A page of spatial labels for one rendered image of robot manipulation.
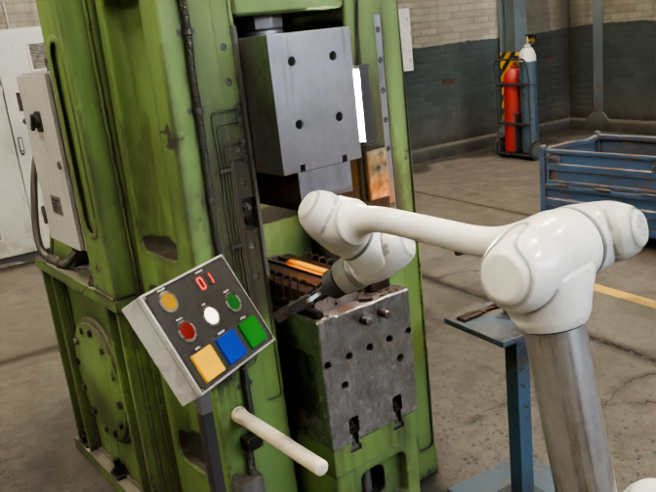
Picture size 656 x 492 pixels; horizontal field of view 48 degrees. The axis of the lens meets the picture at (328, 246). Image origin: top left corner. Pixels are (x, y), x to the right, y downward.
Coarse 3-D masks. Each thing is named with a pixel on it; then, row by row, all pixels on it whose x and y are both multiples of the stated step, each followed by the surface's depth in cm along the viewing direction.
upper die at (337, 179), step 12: (324, 168) 224; (336, 168) 227; (348, 168) 230; (264, 180) 235; (276, 180) 229; (288, 180) 224; (300, 180) 220; (312, 180) 222; (324, 180) 225; (336, 180) 228; (348, 180) 231; (264, 192) 237; (276, 192) 231; (288, 192) 226; (300, 192) 220; (336, 192) 229
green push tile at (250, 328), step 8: (248, 320) 198; (256, 320) 201; (240, 328) 195; (248, 328) 197; (256, 328) 199; (248, 336) 196; (256, 336) 198; (264, 336) 200; (248, 344) 195; (256, 344) 196
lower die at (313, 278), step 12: (276, 264) 261; (312, 264) 257; (324, 264) 255; (276, 276) 251; (300, 276) 245; (312, 276) 244; (276, 288) 246; (288, 288) 240; (300, 288) 237; (324, 300) 232; (336, 300) 235; (348, 300) 239
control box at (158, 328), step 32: (160, 288) 182; (192, 288) 190; (224, 288) 198; (128, 320) 180; (160, 320) 177; (192, 320) 185; (224, 320) 193; (160, 352) 178; (192, 352) 180; (256, 352) 196; (192, 384) 176
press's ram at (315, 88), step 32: (288, 32) 210; (320, 32) 216; (256, 64) 213; (288, 64) 211; (320, 64) 218; (352, 64) 225; (256, 96) 217; (288, 96) 213; (320, 96) 219; (352, 96) 227; (256, 128) 221; (288, 128) 214; (320, 128) 221; (352, 128) 229; (256, 160) 226; (288, 160) 216; (320, 160) 223
